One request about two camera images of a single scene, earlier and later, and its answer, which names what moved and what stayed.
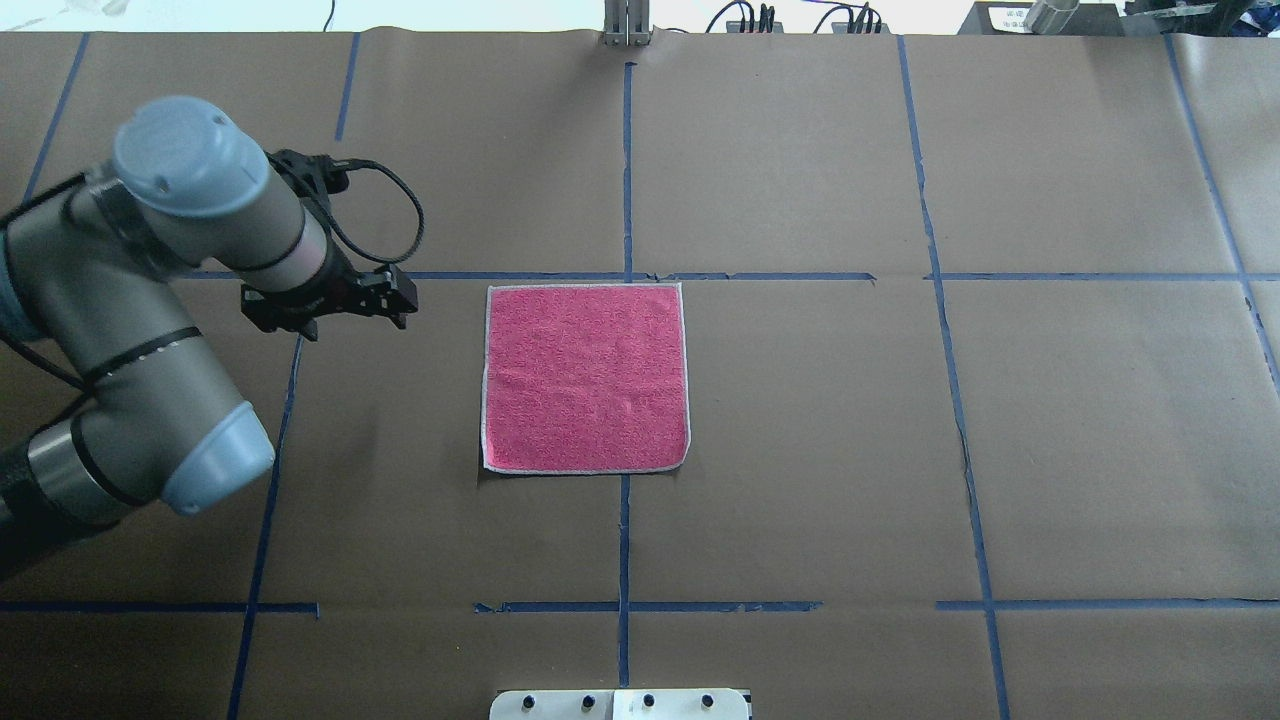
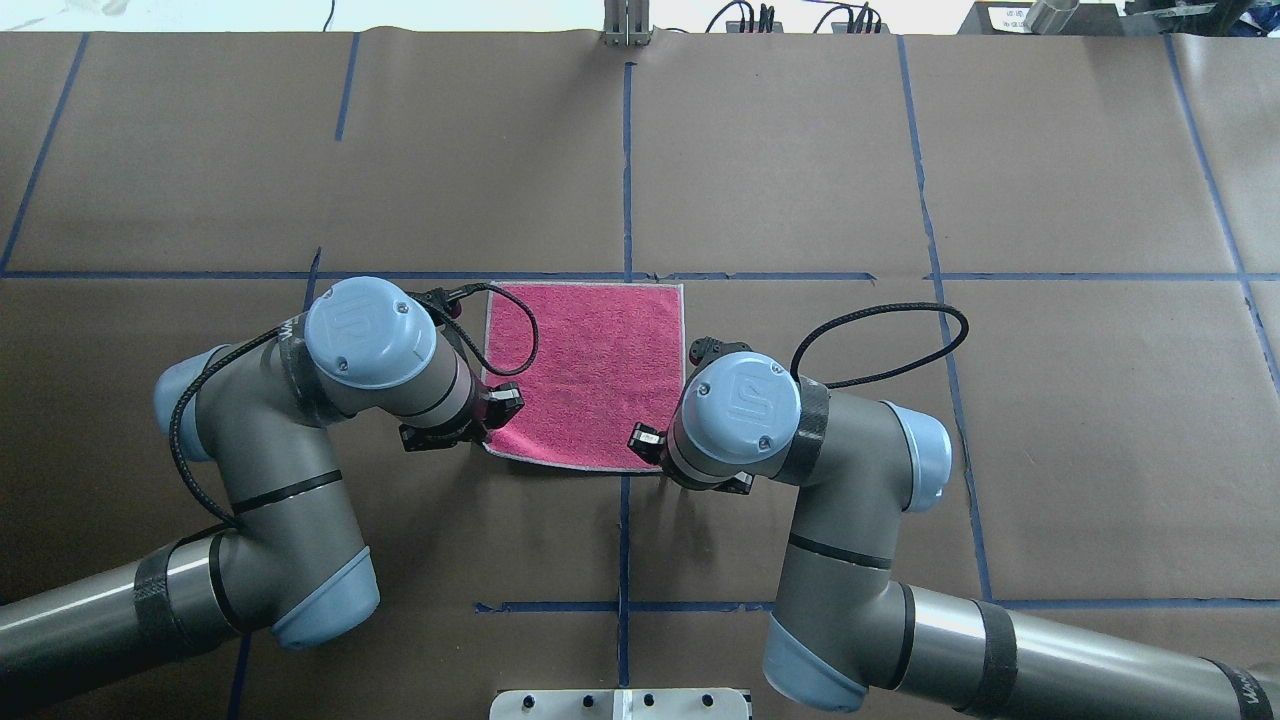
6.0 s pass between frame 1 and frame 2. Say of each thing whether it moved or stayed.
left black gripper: moved
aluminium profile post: stayed
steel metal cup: stayed
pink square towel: stayed
